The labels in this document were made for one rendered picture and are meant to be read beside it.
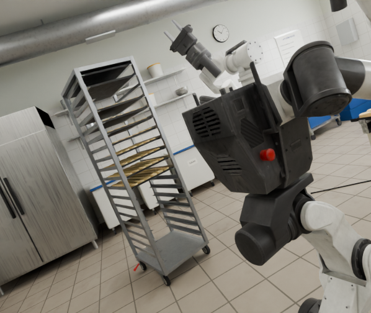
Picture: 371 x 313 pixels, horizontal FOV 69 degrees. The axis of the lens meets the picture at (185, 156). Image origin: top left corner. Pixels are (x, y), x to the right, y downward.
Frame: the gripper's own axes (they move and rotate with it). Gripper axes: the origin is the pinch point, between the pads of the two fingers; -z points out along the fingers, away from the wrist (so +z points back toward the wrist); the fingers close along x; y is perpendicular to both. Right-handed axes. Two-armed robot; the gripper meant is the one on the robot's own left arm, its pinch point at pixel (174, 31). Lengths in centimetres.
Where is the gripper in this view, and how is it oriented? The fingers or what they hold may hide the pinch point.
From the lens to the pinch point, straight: 122.7
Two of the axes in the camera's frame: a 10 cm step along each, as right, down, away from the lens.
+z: 7.1, 7.0, 0.4
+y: -3.6, 4.1, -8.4
